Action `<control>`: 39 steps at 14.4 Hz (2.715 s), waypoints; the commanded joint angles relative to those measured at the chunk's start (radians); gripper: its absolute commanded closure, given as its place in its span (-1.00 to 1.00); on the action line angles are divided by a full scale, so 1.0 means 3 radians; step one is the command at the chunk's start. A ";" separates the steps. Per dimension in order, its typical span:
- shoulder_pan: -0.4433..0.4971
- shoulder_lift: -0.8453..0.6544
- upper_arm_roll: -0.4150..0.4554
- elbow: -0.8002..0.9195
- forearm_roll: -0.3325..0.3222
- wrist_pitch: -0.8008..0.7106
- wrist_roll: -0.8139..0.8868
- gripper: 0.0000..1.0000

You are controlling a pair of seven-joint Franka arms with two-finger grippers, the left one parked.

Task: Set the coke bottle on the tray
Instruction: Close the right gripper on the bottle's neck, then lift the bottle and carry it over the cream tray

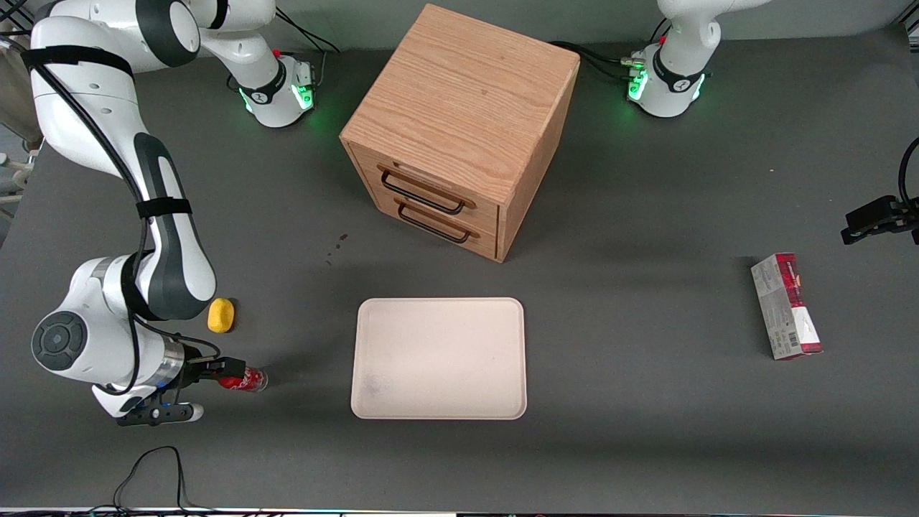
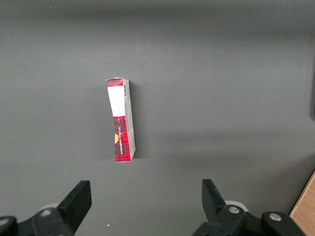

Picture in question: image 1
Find black right arm base cables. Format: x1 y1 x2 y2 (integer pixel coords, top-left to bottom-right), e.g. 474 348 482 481
228 11 342 90

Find thin black looped cable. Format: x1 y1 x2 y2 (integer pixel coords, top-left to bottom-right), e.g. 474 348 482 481
86 445 216 515

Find red coke bottle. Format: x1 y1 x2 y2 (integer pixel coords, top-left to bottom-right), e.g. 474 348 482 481
218 365 269 393

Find red and grey carton box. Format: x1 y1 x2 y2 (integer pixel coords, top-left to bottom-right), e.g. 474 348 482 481
750 253 824 360

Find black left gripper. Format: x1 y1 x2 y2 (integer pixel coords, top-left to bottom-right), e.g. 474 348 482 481
841 195 919 247

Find wooden drawer front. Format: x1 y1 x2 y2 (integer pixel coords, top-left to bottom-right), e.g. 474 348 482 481
353 146 501 233
377 191 500 260

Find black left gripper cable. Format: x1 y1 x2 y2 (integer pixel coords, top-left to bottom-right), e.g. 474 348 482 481
898 136 919 210

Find cream plastic tray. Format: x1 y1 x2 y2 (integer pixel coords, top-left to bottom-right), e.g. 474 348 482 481
350 297 528 421

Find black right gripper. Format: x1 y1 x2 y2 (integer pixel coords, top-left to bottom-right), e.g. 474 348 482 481
179 346 249 388

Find black left arm base cables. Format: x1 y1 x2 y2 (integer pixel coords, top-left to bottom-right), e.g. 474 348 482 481
549 18 672 83

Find black arm base cables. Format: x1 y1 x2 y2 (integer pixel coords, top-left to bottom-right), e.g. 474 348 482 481
549 18 672 83
228 11 342 90

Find wooden drawer cabinet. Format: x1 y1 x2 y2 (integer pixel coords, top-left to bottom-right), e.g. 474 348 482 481
339 4 581 264

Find black metal drawer handle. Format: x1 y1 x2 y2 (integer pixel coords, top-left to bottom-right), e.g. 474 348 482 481
395 197 480 244
378 164 476 215

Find beige chair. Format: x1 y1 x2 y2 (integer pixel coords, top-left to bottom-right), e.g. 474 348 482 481
0 32 45 220

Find yellow lemon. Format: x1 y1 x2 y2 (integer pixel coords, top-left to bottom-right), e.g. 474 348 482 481
207 297 236 334

